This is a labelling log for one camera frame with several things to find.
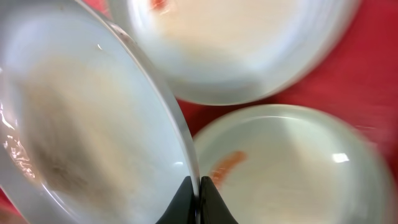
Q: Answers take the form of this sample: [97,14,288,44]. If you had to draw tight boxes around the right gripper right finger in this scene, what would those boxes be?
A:
[200,176,238,224]

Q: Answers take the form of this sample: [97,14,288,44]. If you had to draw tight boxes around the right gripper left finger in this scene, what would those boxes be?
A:
[156,176,197,224]

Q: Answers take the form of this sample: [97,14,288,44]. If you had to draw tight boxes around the light blue plate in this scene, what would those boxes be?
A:
[194,105,397,224]
[107,0,360,106]
[1,0,198,223]

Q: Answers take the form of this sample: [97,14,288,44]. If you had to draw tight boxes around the red plastic tray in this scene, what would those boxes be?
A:
[0,0,398,224]

